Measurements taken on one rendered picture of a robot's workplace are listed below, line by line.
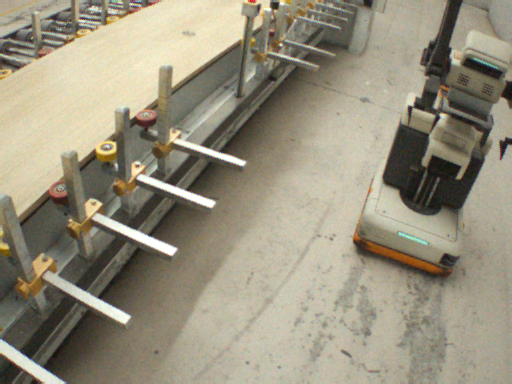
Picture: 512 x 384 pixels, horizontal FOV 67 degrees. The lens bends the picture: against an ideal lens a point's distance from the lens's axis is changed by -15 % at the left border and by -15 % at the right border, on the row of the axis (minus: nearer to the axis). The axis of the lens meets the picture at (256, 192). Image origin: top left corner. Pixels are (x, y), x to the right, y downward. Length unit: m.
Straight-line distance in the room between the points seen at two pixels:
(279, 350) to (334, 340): 0.28
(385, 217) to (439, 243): 0.34
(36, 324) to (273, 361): 1.13
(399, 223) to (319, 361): 0.86
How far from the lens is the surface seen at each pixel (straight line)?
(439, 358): 2.33
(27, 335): 1.32
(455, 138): 2.16
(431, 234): 2.46
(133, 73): 2.06
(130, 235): 1.28
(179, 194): 1.44
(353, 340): 2.20
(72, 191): 1.25
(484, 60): 1.95
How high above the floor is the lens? 1.77
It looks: 39 degrees down
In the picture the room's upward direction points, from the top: 9 degrees clockwise
